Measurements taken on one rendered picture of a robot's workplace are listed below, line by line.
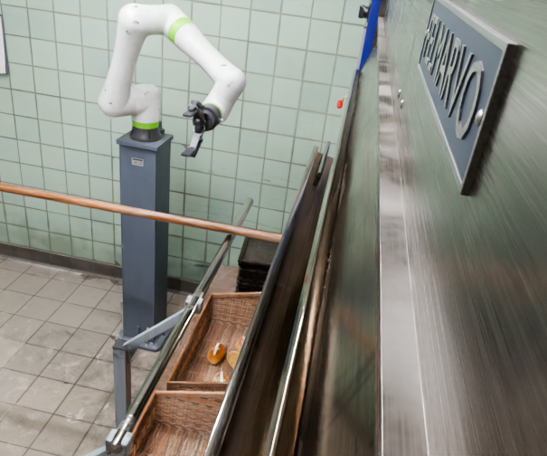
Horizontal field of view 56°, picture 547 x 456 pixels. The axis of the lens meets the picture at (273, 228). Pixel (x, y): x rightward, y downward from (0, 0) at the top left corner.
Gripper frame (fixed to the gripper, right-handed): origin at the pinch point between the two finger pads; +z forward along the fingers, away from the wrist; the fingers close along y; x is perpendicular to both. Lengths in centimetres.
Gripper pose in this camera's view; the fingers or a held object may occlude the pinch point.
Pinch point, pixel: (186, 135)
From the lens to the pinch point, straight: 177.8
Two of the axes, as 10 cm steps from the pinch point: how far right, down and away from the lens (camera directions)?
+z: -1.8, 4.4, -8.8
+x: -9.8, -1.9, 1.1
